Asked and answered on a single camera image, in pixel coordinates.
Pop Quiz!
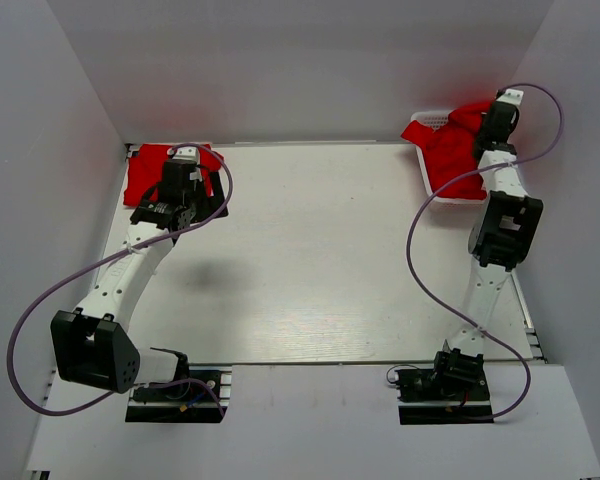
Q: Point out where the white plastic basket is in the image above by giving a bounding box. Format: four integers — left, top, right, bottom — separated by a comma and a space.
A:
401, 102, 489, 209

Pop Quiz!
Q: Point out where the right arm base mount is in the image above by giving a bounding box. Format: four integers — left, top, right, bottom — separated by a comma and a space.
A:
385, 364, 493, 426

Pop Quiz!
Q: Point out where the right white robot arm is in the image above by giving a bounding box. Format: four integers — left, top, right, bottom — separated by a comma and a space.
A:
431, 90, 543, 399

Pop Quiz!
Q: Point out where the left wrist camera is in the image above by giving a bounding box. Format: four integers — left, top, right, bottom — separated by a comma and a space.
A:
168, 145, 200, 164

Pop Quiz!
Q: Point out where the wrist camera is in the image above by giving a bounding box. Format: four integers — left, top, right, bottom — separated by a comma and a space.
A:
168, 145, 200, 164
496, 88, 524, 107

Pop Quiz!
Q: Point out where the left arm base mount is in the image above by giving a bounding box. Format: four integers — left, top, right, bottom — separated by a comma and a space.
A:
125, 366, 232, 424

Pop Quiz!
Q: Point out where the folded red t shirt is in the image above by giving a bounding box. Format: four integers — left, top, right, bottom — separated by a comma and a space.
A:
123, 144, 221, 207

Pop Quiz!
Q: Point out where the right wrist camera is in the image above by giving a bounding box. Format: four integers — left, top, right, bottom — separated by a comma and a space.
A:
496, 88, 524, 107

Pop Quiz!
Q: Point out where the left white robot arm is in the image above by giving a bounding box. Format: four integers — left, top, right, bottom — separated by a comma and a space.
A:
50, 146, 227, 399

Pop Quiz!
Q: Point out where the red t shirt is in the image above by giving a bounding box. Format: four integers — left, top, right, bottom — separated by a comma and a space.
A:
401, 100, 491, 192
123, 144, 221, 207

